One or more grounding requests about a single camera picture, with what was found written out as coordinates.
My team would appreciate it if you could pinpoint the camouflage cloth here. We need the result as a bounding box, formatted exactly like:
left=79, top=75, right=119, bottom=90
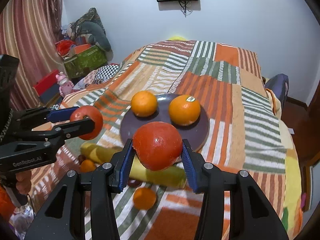
left=71, top=7, right=106, bottom=41

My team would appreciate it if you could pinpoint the pink toy figure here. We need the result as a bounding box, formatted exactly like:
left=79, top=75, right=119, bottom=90
left=56, top=72, right=74, bottom=96

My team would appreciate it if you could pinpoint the black monitor cable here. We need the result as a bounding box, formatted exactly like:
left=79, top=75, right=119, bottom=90
left=178, top=0, right=191, bottom=14

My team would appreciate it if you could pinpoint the checkered cloth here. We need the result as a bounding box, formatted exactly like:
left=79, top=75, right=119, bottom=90
left=93, top=64, right=121, bottom=82

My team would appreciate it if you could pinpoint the red storage box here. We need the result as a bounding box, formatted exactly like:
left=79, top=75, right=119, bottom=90
left=33, top=69, right=62, bottom=105

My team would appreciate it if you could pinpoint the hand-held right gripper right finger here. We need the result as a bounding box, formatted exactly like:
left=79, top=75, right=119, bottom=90
left=181, top=139, right=290, bottom=240

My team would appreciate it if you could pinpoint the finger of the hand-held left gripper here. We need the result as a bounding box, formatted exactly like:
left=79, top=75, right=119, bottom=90
left=30, top=118, right=95, bottom=147
left=15, top=106, right=80, bottom=131

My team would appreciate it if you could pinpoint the clear plastic bag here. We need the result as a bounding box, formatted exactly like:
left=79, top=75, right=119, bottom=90
left=9, top=204, right=35, bottom=233

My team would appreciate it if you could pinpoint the striped patchwork blanket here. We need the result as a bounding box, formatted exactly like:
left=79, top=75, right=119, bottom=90
left=25, top=39, right=304, bottom=240

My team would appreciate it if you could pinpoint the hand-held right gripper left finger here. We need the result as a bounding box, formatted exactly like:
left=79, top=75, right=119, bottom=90
left=24, top=139, right=136, bottom=240

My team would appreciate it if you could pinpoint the grey cushion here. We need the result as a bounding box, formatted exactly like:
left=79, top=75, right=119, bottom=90
left=81, top=21, right=112, bottom=52

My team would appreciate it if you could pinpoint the orange with sticker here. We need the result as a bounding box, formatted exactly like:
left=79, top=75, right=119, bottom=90
left=169, top=94, right=201, bottom=127

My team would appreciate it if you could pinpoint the striped curtain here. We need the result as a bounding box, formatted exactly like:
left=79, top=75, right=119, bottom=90
left=0, top=0, right=66, bottom=111

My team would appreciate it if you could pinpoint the person's left hand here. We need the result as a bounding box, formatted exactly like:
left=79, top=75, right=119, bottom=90
left=15, top=169, right=32, bottom=195

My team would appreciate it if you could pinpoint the green cardboard box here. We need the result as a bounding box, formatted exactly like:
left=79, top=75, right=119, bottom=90
left=63, top=45, right=109, bottom=79

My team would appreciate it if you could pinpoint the large red tomato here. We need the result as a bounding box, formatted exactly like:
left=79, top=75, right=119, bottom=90
left=132, top=121, right=184, bottom=172

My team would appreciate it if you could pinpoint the yellow bed sheet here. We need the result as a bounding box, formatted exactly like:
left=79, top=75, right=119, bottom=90
left=265, top=89, right=313, bottom=233

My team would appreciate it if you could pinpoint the small red tomato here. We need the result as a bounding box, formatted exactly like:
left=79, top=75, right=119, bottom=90
left=69, top=105, right=104, bottom=141

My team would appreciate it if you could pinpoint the small tangerine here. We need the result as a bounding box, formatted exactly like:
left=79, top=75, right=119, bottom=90
left=133, top=187, right=157, bottom=211
left=79, top=159, right=97, bottom=173

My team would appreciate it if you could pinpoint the plain orange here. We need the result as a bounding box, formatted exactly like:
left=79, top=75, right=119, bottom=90
left=131, top=90, right=158, bottom=117

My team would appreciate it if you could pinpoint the blue cloth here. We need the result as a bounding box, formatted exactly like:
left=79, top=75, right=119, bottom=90
left=265, top=73, right=289, bottom=106

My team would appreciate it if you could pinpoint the dark round plate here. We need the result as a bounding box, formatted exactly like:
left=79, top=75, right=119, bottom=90
left=120, top=93, right=210, bottom=164

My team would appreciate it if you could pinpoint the yellow banana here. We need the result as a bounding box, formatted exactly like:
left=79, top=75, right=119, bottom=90
left=80, top=142, right=187, bottom=188

